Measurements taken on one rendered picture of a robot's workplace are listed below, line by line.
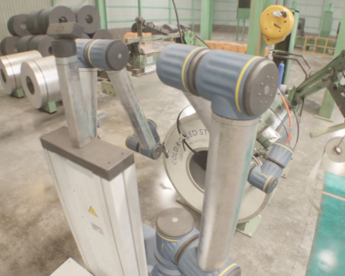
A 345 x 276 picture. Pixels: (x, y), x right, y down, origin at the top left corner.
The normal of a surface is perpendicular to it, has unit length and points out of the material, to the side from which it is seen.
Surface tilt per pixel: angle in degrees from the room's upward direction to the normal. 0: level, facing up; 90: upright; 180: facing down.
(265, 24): 90
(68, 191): 90
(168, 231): 6
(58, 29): 62
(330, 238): 0
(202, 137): 90
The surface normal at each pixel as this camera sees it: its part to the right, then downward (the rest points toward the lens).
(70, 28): -0.46, -0.06
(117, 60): 0.80, 0.29
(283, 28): -0.60, 0.38
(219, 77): -0.75, 0.01
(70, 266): 0.00, -0.88
